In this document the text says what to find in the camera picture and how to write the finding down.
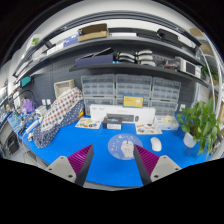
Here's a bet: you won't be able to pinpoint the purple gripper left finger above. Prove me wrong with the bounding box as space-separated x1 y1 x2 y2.
46 145 94 186

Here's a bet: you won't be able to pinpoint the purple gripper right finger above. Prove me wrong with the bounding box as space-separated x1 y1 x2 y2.
134 145 180 185

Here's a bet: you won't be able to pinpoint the white computer mouse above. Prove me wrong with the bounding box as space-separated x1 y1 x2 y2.
150 137 162 152

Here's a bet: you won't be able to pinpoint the blue desk mat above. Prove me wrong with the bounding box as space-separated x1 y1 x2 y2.
23 123 208 187

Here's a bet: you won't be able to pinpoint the illustrated card right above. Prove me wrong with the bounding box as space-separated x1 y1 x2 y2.
135 124 162 135

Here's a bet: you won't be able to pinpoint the illustrated card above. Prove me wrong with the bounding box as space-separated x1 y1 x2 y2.
76 118 101 129
135 124 162 135

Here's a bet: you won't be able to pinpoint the clear plastic bag package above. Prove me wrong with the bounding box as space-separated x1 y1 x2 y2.
156 115 179 130

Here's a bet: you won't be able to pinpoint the illustrated card left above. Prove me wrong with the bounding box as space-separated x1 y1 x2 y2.
76 118 101 129

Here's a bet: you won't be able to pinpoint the long white keyboard box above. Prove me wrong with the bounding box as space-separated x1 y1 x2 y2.
89 104 156 123

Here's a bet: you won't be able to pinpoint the small black product box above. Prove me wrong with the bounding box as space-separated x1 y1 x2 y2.
102 117 122 130

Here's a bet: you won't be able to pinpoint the patterned fabric covered object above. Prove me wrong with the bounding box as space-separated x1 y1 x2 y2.
33 87 84 148

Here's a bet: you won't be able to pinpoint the potted green plant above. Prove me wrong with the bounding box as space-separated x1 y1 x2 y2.
177 98 220 156

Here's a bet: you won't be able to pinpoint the yellow label card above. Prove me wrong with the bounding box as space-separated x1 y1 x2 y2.
123 96 143 108

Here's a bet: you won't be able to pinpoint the grey drawer organiser right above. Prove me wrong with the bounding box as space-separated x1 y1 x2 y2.
150 77 181 115

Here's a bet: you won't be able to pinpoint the grey drawer organiser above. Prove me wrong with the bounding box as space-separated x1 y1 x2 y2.
116 74 152 106
81 74 115 105
150 77 181 115

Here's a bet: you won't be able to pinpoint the purple toy figure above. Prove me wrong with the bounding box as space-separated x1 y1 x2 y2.
21 99 34 114

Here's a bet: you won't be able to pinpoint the white wicker basket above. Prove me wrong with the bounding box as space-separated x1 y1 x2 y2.
54 79 75 98

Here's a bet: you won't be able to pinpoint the grey drawer organiser left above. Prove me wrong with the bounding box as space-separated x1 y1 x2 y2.
81 74 115 105

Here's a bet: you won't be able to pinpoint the grey drawer organiser middle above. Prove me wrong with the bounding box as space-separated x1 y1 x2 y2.
116 74 152 106

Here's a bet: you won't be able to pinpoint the white appliance on shelf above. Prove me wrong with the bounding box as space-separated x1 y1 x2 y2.
176 57 201 78

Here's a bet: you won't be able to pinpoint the stacked white headsets right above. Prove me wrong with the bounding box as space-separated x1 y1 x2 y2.
135 49 156 66

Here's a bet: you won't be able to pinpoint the stacked white headsets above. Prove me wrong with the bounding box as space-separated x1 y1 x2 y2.
135 49 156 66
116 52 136 63

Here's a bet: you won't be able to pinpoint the stacked white headsets left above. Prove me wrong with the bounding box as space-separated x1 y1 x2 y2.
116 52 136 63

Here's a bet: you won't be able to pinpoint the dark blue flat box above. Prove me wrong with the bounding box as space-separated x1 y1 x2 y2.
75 48 113 67

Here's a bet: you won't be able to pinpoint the cardboard box top shelf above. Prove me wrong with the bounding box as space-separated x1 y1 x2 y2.
78 23 109 42

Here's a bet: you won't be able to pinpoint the lower dark wall shelf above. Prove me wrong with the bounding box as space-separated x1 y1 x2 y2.
69 63 209 87

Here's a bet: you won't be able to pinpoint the dark wall shelf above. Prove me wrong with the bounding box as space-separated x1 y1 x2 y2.
69 63 209 87
13 36 202 80

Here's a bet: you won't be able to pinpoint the upper dark wall shelf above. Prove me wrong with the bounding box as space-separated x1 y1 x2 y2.
13 36 202 80

